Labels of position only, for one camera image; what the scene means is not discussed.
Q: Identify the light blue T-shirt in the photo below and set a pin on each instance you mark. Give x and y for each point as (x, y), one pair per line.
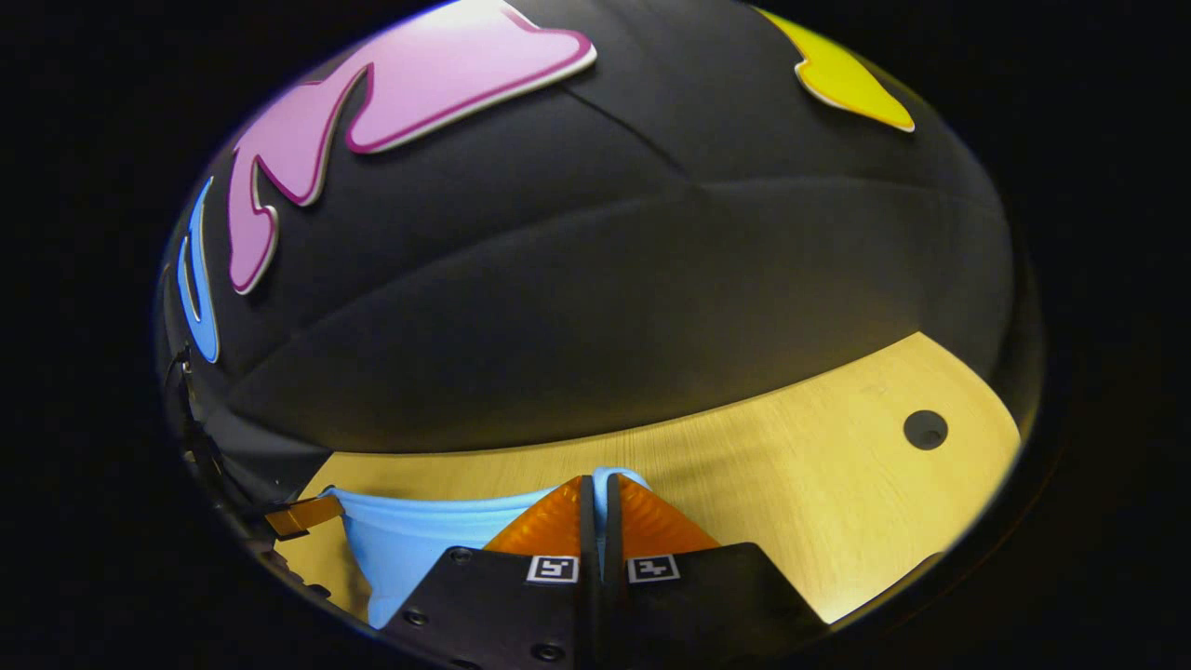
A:
(419, 549)

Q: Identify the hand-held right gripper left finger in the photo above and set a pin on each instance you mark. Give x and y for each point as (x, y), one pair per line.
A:
(587, 605)

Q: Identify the black backdrop cloth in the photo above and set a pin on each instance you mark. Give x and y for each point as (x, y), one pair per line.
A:
(605, 279)

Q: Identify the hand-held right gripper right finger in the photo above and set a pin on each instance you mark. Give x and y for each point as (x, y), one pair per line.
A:
(612, 605)

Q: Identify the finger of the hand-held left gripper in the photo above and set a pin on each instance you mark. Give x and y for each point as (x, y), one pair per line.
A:
(302, 516)

